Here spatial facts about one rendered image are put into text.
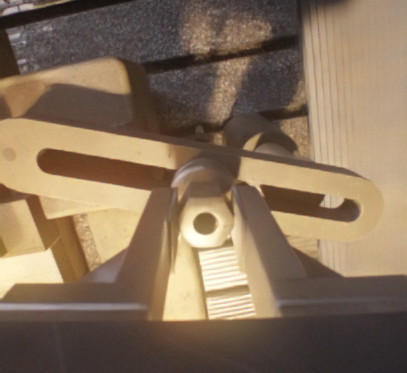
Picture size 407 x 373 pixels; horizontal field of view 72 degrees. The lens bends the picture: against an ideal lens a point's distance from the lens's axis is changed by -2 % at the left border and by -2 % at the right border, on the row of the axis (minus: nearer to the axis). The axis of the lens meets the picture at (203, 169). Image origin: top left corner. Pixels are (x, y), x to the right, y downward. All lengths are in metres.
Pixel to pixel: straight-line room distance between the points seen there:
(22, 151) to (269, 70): 0.34
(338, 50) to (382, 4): 0.09
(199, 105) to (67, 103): 0.25
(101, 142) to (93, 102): 0.04
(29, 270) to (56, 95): 0.14
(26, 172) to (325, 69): 0.46
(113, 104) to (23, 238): 0.12
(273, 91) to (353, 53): 0.17
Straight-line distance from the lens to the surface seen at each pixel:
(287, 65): 0.46
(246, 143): 0.31
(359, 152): 0.58
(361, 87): 0.57
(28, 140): 0.21
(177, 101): 0.44
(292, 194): 0.23
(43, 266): 0.27
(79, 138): 0.20
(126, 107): 0.21
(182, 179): 0.17
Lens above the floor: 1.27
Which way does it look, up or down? 74 degrees down
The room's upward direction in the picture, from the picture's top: 175 degrees clockwise
